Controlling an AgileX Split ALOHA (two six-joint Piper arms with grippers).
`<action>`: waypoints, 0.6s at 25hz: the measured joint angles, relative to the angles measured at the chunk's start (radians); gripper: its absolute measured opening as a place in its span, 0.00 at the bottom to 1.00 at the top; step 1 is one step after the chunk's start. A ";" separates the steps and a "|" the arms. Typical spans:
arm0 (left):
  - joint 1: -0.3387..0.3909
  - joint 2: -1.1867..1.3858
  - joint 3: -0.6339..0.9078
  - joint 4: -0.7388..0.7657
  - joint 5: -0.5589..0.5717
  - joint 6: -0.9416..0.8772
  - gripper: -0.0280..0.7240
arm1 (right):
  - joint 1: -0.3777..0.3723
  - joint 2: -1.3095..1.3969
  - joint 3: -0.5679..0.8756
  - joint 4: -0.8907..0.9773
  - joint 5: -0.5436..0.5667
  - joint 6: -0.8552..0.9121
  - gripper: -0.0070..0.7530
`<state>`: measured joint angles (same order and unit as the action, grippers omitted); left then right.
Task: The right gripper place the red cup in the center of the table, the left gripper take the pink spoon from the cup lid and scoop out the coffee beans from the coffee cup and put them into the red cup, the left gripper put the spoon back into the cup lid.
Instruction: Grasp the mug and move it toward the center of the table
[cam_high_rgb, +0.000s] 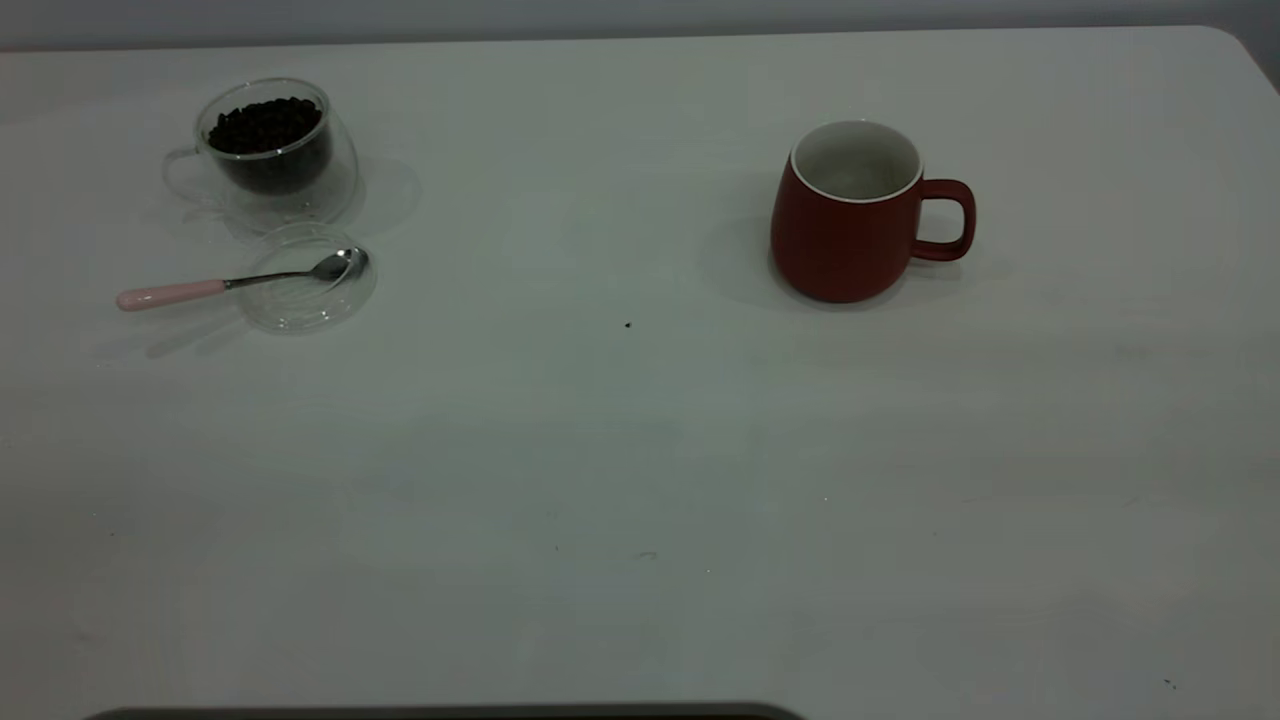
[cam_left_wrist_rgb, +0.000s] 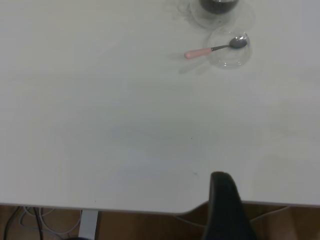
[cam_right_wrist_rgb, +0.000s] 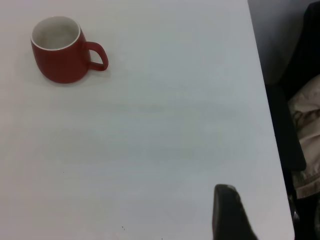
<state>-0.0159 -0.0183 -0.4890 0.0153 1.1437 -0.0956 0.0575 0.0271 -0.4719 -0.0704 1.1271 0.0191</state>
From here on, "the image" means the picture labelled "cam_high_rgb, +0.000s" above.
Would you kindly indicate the red ceramic mug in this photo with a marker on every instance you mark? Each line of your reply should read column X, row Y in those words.
column 840, row 245

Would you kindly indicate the dark coffee beans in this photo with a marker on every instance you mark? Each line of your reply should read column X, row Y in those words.
column 265, row 130

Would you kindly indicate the clear glass double-wall cup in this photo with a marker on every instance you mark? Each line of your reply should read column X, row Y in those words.
column 300, row 205

